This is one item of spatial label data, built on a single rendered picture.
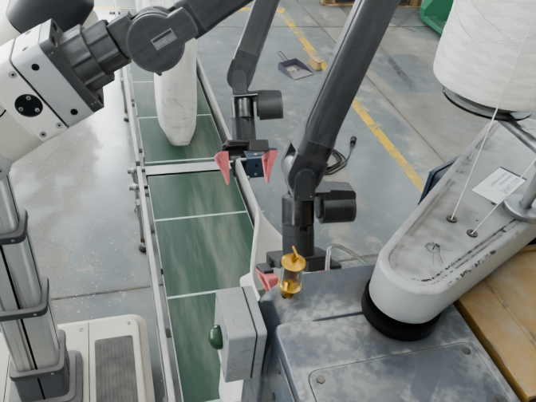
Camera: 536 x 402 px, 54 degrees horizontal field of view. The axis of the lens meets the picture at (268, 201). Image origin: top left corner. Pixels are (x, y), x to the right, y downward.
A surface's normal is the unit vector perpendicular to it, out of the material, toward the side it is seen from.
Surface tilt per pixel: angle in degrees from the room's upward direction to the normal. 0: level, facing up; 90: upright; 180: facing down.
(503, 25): 92
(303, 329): 0
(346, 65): 77
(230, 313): 0
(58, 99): 90
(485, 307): 0
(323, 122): 72
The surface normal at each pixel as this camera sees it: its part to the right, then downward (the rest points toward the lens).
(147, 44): 0.16, 0.45
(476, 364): 0.10, -0.78
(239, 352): 0.26, 0.62
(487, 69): -0.56, 0.39
